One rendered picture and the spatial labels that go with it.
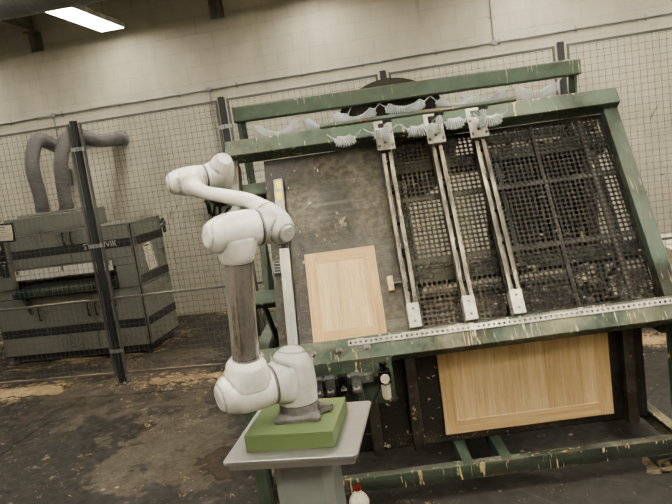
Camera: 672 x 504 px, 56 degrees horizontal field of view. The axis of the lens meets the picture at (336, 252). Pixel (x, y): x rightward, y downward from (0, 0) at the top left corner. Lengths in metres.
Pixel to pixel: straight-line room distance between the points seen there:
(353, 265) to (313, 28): 5.30
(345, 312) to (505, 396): 0.98
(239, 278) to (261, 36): 6.37
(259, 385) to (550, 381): 1.78
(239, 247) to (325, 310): 1.16
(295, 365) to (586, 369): 1.78
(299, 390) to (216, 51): 6.55
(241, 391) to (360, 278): 1.17
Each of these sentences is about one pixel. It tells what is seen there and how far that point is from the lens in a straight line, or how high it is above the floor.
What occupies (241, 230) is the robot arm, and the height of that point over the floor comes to 1.58.
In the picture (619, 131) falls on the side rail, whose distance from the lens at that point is 3.87.
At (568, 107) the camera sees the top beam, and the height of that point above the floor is 1.89.
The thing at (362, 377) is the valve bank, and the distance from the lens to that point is 3.14.
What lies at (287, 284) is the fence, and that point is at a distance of 3.32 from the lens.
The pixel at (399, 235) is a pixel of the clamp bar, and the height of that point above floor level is 1.34.
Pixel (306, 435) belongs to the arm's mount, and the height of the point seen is 0.80.
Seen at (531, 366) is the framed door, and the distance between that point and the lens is 3.58.
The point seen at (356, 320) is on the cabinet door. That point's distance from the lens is 3.25.
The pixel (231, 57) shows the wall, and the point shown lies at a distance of 8.50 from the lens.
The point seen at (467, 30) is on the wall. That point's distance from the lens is 8.15.
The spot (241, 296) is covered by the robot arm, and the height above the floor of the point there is 1.35.
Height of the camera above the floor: 1.77
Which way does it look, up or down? 8 degrees down
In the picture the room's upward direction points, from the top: 8 degrees counter-clockwise
